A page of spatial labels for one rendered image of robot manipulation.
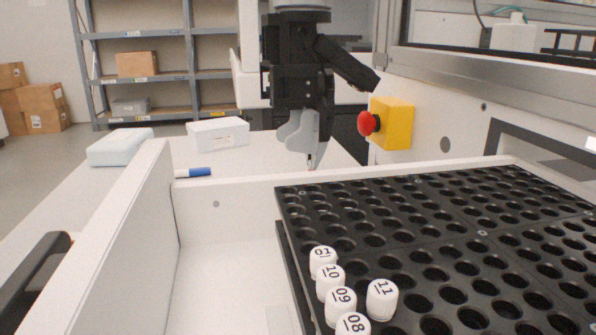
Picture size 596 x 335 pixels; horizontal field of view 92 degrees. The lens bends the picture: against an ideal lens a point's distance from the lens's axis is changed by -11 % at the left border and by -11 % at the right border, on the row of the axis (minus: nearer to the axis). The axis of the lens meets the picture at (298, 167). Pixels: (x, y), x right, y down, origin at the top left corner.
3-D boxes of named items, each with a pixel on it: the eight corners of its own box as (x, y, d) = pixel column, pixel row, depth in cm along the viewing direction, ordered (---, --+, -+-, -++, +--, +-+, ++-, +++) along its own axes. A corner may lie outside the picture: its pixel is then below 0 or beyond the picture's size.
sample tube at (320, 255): (334, 328, 16) (340, 258, 14) (311, 332, 16) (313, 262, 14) (328, 311, 17) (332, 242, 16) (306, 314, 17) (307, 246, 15)
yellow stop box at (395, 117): (380, 152, 49) (385, 105, 46) (362, 138, 55) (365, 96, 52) (410, 150, 50) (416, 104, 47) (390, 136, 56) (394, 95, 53)
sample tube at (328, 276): (317, 355, 15) (320, 284, 13) (310, 335, 16) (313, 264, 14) (342, 351, 15) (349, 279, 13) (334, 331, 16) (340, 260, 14)
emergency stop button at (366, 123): (363, 139, 49) (365, 114, 47) (354, 132, 53) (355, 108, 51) (382, 139, 50) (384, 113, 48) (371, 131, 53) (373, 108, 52)
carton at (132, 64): (118, 78, 350) (114, 53, 339) (126, 75, 379) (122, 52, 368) (153, 76, 357) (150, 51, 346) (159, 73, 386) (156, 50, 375)
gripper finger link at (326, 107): (308, 137, 46) (308, 74, 43) (320, 135, 47) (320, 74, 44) (322, 145, 42) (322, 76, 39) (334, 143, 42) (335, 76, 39)
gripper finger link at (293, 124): (273, 161, 50) (273, 102, 46) (310, 157, 52) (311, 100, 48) (279, 170, 47) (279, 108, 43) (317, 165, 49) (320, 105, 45)
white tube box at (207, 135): (197, 153, 71) (194, 131, 69) (188, 143, 78) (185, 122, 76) (250, 144, 77) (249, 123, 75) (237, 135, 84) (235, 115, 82)
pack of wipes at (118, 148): (131, 167, 64) (127, 146, 62) (88, 168, 63) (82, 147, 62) (156, 143, 78) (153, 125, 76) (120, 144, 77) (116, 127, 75)
